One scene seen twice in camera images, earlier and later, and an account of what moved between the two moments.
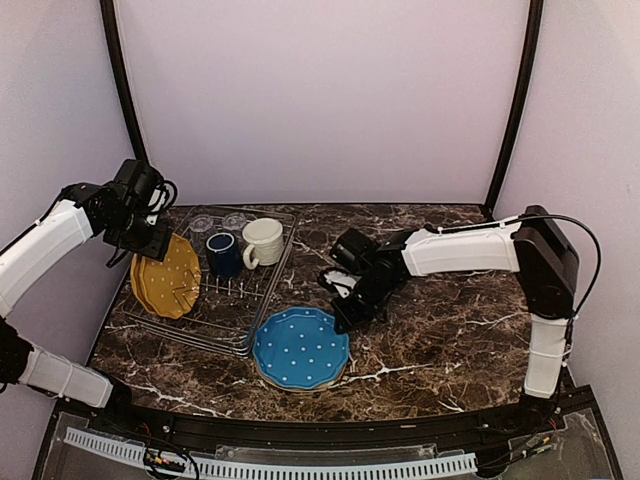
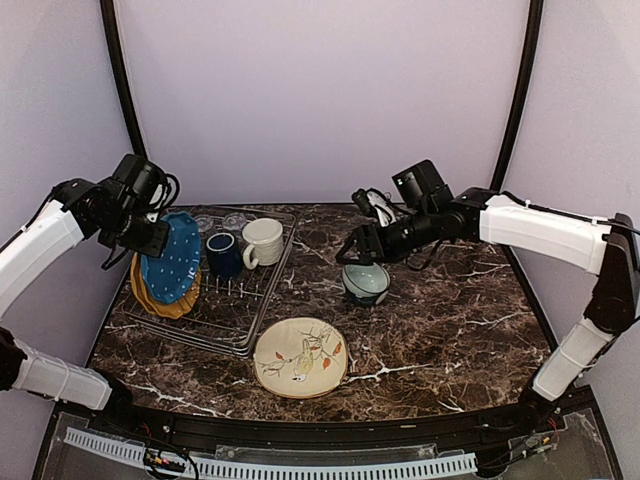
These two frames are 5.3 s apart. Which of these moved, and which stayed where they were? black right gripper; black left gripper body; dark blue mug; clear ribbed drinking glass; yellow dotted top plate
Moved: black right gripper
Stayed: dark blue mug; black left gripper body; clear ribbed drinking glass; yellow dotted top plate
